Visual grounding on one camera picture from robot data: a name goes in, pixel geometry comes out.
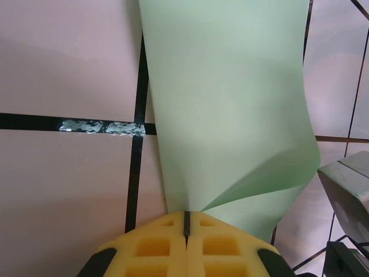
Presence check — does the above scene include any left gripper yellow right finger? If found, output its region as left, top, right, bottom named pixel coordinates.
left=184, top=210, right=295, bottom=277

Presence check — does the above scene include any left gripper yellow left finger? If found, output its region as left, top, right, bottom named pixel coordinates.
left=77, top=210, right=188, bottom=277

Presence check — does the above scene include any light green paper sheet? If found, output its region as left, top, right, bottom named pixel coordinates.
left=137, top=0, right=322, bottom=245

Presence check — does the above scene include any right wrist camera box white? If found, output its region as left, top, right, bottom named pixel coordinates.
left=317, top=151, right=369, bottom=246

